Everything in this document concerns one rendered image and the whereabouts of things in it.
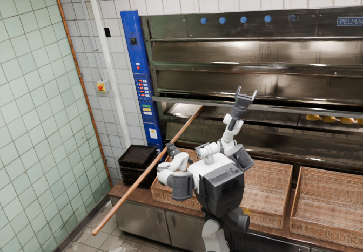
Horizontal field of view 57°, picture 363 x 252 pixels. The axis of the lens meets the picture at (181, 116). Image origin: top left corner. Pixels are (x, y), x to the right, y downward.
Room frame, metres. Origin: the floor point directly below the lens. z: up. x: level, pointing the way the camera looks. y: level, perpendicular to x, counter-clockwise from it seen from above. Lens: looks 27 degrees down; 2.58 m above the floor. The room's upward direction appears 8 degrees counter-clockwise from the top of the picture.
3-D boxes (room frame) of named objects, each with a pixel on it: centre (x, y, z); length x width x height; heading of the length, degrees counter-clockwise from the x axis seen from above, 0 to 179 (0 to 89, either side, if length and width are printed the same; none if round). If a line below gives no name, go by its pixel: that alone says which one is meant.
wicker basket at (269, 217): (2.13, -0.50, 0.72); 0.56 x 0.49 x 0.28; 62
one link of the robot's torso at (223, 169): (1.60, -0.15, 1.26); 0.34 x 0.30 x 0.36; 115
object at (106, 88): (3.06, 0.71, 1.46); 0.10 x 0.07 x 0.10; 61
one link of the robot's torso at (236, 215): (1.60, -0.19, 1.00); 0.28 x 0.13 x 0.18; 60
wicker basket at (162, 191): (2.41, 0.01, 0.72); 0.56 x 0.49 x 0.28; 60
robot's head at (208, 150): (1.66, -0.13, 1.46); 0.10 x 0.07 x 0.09; 115
